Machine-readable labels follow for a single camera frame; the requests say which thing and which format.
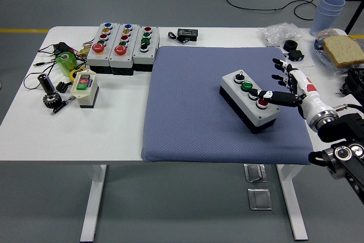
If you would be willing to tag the black pen tool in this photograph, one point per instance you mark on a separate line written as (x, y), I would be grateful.
(61, 107)

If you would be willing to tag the white table leg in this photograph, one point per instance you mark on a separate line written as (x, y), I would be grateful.
(95, 197)
(293, 203)

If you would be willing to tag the black power adapter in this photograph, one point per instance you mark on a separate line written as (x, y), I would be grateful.
(63, 48)

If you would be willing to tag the small black toothed part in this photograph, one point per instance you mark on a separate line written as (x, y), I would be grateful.
(62, 87)

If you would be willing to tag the blue-grey padded mat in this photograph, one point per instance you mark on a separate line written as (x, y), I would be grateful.
(185, 98)

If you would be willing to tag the black servo motor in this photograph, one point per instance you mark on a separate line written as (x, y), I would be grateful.
(295, 55)

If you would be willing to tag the grey control box black selector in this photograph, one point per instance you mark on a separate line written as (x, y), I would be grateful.
(139, 56)

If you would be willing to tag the clear bag of plastic parts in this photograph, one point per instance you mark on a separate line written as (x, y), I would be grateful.
(280, 33)

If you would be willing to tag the closed metal floor socket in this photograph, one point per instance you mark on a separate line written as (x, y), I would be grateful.
(259, 199)

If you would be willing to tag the grey five-button emergency stop box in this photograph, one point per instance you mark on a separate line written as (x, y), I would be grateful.
(115, 60)
(92, 58)

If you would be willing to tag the yellow tape roll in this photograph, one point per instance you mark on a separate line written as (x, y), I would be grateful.
(72, 75)

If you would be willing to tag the bread slice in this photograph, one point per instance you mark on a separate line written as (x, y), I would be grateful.
(344, 51)

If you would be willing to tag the brass fitting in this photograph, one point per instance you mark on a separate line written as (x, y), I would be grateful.
(83, 51)

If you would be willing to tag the black metal cylinder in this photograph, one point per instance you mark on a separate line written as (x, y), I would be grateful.
(47, 83)

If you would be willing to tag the grey four-button control box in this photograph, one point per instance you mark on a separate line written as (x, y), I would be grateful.
(231, 83)

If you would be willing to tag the small white switch box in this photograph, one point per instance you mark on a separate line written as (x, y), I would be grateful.
(85, 98)

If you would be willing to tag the stacked pale blue cups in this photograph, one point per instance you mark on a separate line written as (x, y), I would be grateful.
(327, 12)

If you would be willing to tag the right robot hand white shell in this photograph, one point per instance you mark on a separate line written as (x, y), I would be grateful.
(308, 95)

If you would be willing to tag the white paper sheet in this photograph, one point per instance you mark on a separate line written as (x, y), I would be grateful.
(308, 61)

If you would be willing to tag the black digital meter module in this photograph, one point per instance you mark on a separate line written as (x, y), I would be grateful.
(187, 33)

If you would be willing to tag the wrapped brown bread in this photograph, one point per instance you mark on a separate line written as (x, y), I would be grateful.
(330, 33)

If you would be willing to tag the open metal floor socket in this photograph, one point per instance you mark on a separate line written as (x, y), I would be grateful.
(254, 173)

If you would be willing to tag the black steel gear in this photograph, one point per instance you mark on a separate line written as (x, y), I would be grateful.
(52, 100)

